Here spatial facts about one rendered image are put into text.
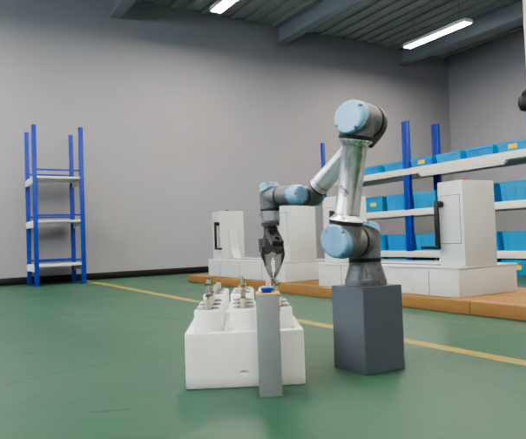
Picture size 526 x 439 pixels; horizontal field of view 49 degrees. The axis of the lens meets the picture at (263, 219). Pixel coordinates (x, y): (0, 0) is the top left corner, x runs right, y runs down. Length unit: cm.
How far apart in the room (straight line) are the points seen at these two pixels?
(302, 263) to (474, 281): 196
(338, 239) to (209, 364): 59
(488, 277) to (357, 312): 195
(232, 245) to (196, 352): 457
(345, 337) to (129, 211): 650
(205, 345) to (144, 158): 674
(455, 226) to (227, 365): 220
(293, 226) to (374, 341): 328
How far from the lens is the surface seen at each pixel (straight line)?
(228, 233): 649
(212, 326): 196
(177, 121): 882
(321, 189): 222
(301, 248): 531
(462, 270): 374
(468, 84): 1215
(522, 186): 668
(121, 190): 838
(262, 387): 183
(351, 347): 212
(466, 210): 377
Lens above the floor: 48
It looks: 2 degrees up
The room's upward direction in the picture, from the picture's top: 2 degrees counter-clockwise
